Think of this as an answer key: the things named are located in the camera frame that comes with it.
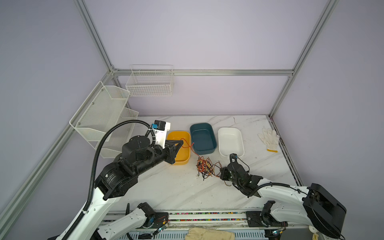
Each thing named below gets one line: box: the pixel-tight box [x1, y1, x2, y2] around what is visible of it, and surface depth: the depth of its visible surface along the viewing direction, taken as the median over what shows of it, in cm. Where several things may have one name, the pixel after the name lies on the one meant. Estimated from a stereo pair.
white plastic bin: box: [218, 127, 245, 158], surface depth 106 cm
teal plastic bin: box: [190, 122, 218, 155], surface depth 109 cm
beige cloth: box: [184, 227, 236, 240], surface depth 71 cm
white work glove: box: [257, 128, 280, 153], surface depth 109 cm
